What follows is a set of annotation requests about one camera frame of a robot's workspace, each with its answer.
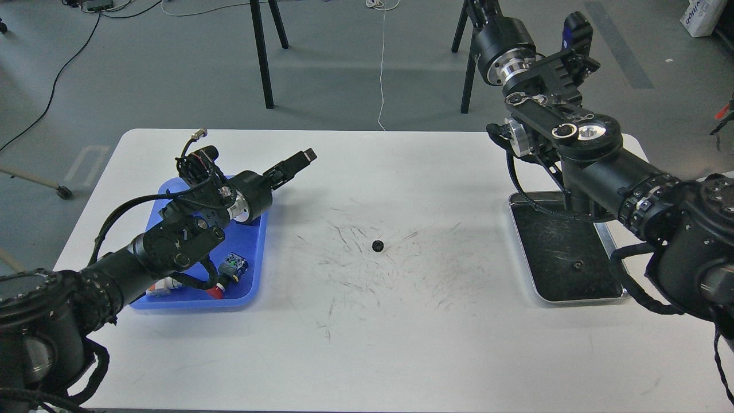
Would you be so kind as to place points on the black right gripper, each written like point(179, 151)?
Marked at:
point(504, 47)

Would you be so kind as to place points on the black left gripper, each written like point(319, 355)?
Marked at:
point(254, 192)

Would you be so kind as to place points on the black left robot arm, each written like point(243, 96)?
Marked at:
point(48, 360)

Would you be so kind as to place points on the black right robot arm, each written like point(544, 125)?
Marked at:
point(596, 222)

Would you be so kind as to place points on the blue plastic tray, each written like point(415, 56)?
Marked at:
point(246, 240)

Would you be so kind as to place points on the red mushroom push button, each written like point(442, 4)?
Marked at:
point(231, 270)

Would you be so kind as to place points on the orange green push button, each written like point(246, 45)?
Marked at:
point(163, 287)

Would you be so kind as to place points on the beige chair leg with caster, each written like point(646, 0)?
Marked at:
point(61, 190)

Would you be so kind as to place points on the silver metal tray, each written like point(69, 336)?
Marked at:
point(550, 244)

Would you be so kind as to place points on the grey backpack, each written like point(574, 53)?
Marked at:
point(724, 117)

